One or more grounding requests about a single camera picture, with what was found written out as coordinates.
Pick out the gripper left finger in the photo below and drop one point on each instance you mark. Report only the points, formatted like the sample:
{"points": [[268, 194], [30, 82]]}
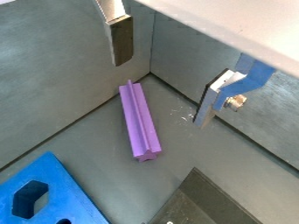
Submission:
{"points": [[119, 28]]}

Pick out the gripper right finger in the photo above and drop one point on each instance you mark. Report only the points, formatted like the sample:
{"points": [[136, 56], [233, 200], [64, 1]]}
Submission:
{"points": [[224, 91]]}

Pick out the purple star-shaped bar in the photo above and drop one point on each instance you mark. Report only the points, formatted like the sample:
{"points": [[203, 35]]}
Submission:
{"points": [[140, 127]]}

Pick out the black angled fixture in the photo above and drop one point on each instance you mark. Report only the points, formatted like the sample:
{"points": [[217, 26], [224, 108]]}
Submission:
{"points": [[200, 203]]}

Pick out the blue foam shape board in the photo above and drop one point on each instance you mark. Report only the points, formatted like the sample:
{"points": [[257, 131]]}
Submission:
{"points": [[41, 195]]}

